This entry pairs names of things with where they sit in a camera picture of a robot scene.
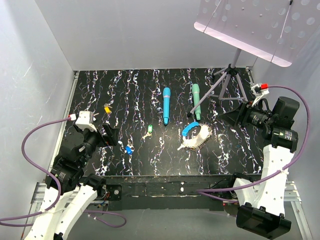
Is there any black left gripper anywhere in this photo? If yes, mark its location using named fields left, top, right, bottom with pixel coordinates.
left=74, top=121, right=119, bottom=167

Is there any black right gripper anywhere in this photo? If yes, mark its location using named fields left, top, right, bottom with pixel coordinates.
left=218, top=97, right=275, bottom=130

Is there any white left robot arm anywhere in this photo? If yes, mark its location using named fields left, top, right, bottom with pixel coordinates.
left=25, top=124, right=120, bottom=240

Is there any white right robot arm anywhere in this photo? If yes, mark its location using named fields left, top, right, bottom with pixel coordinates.
left=221, top=96, right=300, bottom=240

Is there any key with blue tag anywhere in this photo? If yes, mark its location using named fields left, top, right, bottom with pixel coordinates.
left=125, top=144, right=134, bottom=156

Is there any blue toy microphone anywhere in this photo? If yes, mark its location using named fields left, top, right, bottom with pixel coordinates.
left=162, top=87, right=171, bottom=126

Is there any lilac music stand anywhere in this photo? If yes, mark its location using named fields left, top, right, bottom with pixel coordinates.
left=188, top=0, right=320, bottom=116

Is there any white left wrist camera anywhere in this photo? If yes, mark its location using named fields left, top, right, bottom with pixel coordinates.
left=75, top=110, right=97, bottom=132

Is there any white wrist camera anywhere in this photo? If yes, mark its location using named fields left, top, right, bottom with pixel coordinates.
left=75, top=110, right=97, bottom=132
left=251, top=83, right=270, bottom=106

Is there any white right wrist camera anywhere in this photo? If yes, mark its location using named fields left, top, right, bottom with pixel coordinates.
left=251, top=83, right=270, bottom=106

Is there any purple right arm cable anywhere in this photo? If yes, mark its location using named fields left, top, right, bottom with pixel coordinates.
left=196, top=85, right=312, bottom=204

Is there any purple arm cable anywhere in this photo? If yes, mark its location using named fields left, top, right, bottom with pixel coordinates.
left=196, top=85, right=312, bottom=204
left=0, top=116, right=127, bottom=229

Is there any aluminium rail frame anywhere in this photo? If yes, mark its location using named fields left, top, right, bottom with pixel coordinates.
left=22, top=71, right=313, bottom=240

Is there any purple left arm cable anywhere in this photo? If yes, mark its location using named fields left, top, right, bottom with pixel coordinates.
left=0, top=116, right=127, bottom=229

